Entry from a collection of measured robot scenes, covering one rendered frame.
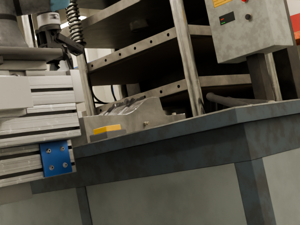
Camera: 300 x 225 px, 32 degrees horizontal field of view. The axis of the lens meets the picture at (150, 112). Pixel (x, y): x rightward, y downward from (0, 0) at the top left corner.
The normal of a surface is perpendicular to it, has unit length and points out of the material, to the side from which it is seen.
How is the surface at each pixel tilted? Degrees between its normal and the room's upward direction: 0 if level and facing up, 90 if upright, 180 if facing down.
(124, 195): 90
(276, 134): 90
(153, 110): 90
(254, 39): 90
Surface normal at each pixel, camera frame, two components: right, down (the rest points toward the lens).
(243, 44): -0.69, 0.08
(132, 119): 0.70, -0.19
